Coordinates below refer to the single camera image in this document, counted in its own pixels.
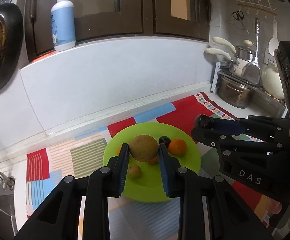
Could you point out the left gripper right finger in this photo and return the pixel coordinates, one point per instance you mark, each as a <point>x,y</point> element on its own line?
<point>209,207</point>

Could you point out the white ceramic pot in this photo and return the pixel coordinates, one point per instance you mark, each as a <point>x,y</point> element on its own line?
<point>271,81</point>

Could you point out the steel stock pot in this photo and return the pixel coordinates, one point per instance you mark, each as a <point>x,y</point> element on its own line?
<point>234,93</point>

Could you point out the tan round fruit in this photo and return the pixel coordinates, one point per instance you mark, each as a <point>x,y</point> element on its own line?
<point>143,148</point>

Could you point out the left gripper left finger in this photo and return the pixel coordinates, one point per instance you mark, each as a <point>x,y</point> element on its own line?
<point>57,217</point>

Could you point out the dark plum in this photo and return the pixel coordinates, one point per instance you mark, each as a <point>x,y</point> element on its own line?
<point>164,140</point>

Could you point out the white rice paddle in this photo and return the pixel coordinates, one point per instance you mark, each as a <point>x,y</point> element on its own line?
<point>273,43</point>

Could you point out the white handled saucepan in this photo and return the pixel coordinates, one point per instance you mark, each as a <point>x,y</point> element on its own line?
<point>239,57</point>

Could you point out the small orange mandarin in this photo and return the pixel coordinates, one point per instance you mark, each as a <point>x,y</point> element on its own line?
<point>118,150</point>

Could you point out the thin gooseneck faucet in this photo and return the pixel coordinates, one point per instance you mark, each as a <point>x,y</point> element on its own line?
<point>6,182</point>

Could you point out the black scissors on wall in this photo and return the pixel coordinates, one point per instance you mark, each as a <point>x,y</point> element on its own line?
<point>239,16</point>

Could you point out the small orange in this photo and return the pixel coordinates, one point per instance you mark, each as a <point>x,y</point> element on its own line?
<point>134,171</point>

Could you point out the steel sink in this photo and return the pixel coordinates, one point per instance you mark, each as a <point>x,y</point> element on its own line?
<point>8,227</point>

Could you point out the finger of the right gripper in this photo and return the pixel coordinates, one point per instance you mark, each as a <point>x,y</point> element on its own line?
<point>260,127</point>
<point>225,141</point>

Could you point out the orange with stem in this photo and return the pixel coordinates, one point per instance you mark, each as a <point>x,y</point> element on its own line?
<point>154,160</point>

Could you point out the metal spatula turner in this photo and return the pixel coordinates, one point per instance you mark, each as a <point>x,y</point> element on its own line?
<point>252,71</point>

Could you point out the colourful patchwork cloth mat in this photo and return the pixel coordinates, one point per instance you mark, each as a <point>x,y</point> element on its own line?
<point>143,211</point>

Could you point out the white metal shelf rack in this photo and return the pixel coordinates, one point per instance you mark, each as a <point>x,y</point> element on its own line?
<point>273,106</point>

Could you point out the large orange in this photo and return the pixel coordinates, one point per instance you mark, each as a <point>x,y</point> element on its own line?
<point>177,147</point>

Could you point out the black frying pan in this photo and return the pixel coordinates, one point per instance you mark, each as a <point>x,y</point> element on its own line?
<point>11,37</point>

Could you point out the white blue pump bottle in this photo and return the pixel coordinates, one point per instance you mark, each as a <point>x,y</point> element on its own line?
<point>62,25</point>

